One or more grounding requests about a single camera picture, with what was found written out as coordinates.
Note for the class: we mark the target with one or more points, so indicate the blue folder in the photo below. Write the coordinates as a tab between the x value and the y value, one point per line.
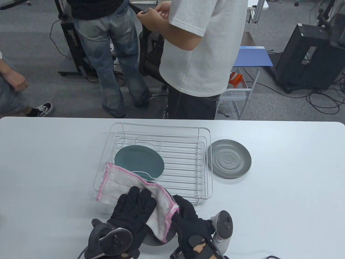
253	58

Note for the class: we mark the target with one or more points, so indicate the white background desk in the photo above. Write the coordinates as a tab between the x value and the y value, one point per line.
257	4

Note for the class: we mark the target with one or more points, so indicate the right hand controller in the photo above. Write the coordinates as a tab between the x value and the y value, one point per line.
223	224

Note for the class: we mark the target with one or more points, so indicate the hand controller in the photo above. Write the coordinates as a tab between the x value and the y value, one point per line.
223	224
113	242

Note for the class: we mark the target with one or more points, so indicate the grey metal trolley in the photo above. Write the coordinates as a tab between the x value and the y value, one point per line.
244	91

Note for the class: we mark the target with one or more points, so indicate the grey smooth plate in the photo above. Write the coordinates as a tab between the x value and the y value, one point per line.
153	240

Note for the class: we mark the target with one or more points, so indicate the black mesh office chair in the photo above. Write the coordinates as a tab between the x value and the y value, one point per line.
151	59

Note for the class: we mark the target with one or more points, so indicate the left hand controller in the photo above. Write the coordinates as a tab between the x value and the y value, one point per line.
113	242

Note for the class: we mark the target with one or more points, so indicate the grey rippled plate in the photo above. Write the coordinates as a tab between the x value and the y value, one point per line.
229	159

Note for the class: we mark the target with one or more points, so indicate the white pink-edged dish cloth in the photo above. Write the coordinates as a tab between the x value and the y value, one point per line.
121	186

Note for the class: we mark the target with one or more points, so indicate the teal plate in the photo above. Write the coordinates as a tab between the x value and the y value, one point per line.
137	159

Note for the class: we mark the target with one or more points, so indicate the orange box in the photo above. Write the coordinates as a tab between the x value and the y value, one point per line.
235	79

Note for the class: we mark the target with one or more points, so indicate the person's right hand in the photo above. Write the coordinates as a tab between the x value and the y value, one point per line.
191	226

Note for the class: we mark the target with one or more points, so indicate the person's left hand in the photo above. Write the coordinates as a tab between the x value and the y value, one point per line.
134	210

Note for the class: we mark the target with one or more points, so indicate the black equipment case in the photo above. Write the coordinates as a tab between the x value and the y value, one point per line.
302	59

